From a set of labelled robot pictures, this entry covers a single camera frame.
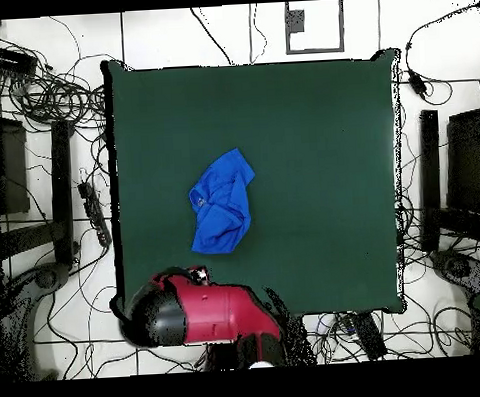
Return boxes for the blue shirt with white print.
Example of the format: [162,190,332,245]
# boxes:
[185,146,261,257]

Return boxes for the dark green table cloth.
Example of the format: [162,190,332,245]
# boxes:
[99,44,414,329]

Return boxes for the long black power strip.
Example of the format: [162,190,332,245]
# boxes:
[77,179,113,250]

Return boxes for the black stand with dark panel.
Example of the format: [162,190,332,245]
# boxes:
[0,85,83,276]
[414,106,480,254]

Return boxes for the wide black power strip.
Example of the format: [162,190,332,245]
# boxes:
[347,310,390,362]

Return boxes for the dark grey stand foot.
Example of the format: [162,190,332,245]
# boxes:
[428,247,480,298]
[2,260,74,304]

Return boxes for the black power adapter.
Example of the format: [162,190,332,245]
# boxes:
[406,68,428,99]

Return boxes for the black box device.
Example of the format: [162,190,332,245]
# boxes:
[0,42,39,78]

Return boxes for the grey square floor frame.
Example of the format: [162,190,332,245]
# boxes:
[283,0,346,56]

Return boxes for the tangled black cables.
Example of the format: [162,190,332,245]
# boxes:
[0,52,109,134]

